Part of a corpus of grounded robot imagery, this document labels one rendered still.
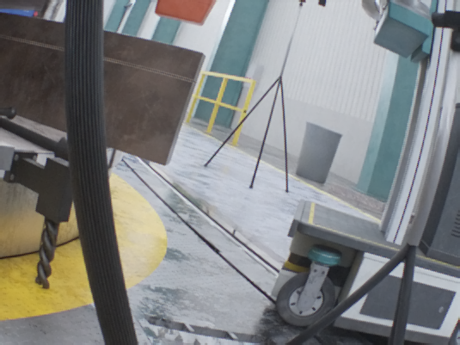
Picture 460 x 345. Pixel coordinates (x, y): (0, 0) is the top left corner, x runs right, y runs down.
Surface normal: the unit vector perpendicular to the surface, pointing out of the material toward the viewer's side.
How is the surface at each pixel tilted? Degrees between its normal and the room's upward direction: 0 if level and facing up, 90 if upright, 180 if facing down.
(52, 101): 90
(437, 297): 90
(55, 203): 90
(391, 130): 90
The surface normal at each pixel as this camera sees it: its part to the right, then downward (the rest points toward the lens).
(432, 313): -0.14, 0.04
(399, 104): 0.29, 0.17
